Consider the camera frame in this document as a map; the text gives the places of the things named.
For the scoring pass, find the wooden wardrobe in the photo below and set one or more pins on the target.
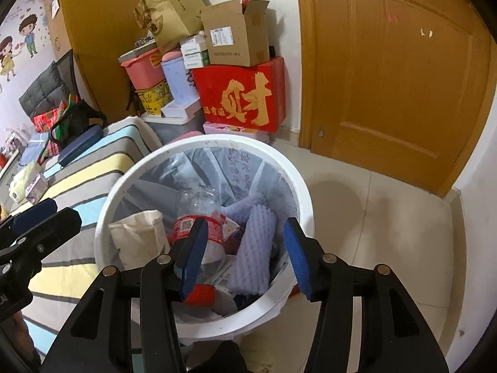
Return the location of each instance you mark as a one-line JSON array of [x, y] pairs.
[[97, 27]]

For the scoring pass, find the open cardboard box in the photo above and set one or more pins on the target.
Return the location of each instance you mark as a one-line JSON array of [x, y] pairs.
[[233, 42]]

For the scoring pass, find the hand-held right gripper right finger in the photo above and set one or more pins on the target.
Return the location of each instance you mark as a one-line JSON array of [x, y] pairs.
[[299, 260]]

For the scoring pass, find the red green plaid bag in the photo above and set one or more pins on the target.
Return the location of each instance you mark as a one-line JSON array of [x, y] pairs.
[[42, 121]]

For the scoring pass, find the lavender storage bin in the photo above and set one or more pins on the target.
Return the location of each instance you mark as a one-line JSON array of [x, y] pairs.
[[176, 81]]

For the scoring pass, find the blue bin liner bag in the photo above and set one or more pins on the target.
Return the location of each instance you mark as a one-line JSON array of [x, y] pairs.
[[240, 171]]

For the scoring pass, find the black chair grey cushion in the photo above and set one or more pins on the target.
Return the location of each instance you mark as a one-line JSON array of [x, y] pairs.
[[42, 89]]

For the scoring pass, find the small white carton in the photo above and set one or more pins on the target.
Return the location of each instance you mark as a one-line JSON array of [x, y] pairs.
[[196, 59], [192, 42]]

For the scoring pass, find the dark blue glasses case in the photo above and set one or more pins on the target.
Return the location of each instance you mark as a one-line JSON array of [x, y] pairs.
[[79, 145]]

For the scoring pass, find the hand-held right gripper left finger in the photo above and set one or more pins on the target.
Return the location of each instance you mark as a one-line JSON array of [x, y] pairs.
[[194, 254]]

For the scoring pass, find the purple printed packet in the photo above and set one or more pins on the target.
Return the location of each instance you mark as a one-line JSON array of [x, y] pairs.
[[39, 188]]

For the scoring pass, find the yellow patterned box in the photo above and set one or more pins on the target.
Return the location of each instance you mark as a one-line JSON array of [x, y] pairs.
[[153, 99]]

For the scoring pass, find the brown paper bag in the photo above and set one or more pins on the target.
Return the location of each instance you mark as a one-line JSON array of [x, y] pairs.
[[174, 11]]

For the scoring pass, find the blue folded cloth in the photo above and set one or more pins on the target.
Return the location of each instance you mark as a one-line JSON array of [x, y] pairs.
[[33, 147]]

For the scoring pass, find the cartoon wall sticker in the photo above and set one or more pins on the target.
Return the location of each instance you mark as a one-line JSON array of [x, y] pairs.
[[15, 46]]

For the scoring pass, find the black bag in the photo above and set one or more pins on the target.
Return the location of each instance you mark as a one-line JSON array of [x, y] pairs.
[[83, 116]]

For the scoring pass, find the beige paper bag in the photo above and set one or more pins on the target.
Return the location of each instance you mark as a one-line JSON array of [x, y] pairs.
[[139, 237]]

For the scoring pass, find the white round bin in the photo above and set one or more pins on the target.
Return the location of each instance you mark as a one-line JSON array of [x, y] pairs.
[[299, 202]]

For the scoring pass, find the wooden door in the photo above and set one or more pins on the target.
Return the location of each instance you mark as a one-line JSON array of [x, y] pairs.
[[388, 85]]

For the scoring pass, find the pink flat box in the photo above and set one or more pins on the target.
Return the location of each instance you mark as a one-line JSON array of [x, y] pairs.
[[233, 130]]

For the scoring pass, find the pink storage bin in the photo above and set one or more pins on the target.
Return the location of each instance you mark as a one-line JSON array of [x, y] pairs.
[[143, 70]]

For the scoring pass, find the pale green tissue pack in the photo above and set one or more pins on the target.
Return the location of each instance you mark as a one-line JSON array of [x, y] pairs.
[[23, 180]]

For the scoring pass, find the grey storage box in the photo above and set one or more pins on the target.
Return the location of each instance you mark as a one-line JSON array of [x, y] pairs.
[[174, 130]]

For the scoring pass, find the clear plastic bottle red cap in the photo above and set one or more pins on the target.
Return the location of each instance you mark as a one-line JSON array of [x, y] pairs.
[[194, 206]]

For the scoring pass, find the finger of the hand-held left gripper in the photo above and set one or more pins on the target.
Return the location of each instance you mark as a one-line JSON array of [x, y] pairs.
[[58, 229], [37, 211]]

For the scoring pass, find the red box gold character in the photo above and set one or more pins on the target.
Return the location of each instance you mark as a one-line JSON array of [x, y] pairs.
[[240, 97]]

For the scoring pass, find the white foam fruit net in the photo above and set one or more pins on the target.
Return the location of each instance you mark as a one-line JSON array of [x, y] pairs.
[[252, 256], [235, 211]]

